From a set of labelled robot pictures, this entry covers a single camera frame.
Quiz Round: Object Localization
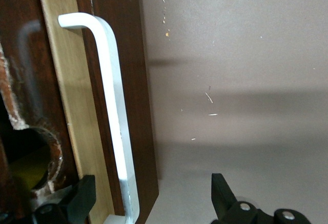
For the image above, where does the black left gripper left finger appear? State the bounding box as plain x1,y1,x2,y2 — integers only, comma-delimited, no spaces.
32,174,97,224

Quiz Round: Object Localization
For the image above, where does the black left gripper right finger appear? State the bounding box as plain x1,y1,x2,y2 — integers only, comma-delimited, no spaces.
211,173,311,224

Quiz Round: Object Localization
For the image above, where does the yellow cube block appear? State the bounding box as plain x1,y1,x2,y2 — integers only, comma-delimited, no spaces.
10,147,51,191

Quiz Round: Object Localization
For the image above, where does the white metal drawer handle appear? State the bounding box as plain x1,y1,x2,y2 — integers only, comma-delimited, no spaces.
57,12,140,224

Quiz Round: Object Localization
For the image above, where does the light wood drawer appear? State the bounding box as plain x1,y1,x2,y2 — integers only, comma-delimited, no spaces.
0,0,159,224

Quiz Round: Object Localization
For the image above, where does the light wooden handle backplate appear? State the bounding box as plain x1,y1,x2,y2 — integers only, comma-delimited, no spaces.
37,0,115,224

